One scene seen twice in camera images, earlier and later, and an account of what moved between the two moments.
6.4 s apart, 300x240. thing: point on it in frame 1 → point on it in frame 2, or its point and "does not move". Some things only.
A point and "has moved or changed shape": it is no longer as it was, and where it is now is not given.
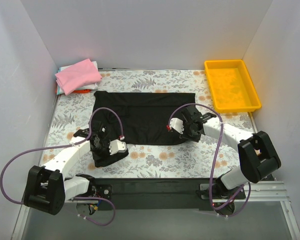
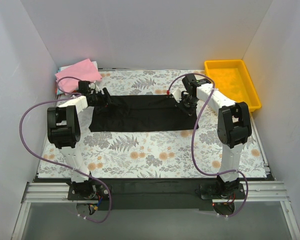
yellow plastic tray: (231, 88) does not move
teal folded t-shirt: (58, 91) does not move
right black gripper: (185, 129) → (184, 106)
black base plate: (151, 194) does not move
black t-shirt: (138, 118) has moved or changed shape
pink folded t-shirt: (78, 76) does not move
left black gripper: (106, 155) → (105, 96)
